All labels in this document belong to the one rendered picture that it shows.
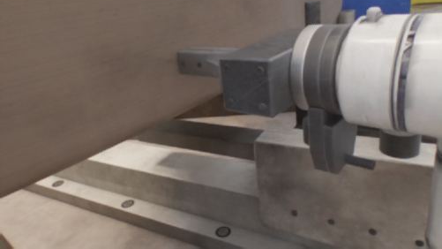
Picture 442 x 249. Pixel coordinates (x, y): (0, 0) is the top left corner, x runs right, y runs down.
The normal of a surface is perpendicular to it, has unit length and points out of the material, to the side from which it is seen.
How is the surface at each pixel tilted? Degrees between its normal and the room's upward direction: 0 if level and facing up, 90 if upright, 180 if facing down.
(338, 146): 90
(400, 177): 90
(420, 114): 107
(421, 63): 66
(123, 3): 90
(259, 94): 90
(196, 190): 71
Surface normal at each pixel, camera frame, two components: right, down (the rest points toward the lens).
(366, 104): -0.55, 0.61
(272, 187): -0.49, 0.36
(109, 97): 0.74, 0.15
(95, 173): -0.50, 0.05
